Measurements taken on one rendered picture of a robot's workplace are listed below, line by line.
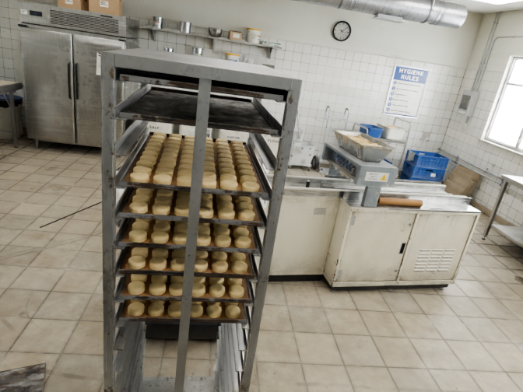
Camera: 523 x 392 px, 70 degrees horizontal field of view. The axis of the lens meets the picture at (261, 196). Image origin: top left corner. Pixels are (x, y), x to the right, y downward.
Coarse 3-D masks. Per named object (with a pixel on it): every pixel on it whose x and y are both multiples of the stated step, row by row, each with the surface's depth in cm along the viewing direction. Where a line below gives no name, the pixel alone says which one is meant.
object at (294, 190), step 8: (288, 192) 301; (296, 192) 303; (304, 192) 305; (312, 192) 307; (320, 192) 308; (328, 192) 310; (336, 192) 312; (384, 192) 324; (392, 192) 327; (400, 192) 330
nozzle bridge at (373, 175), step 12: (336, 144) 347; (324, 156) 349; (348, 156) 306; (360, 168) 285; (372, 168) 288; (384, 168) 290; (396, 168) 293; (360, 180) 290; (372, 180) 292; (384, 180) 295; (372, 192) 296; (372, 204) 300
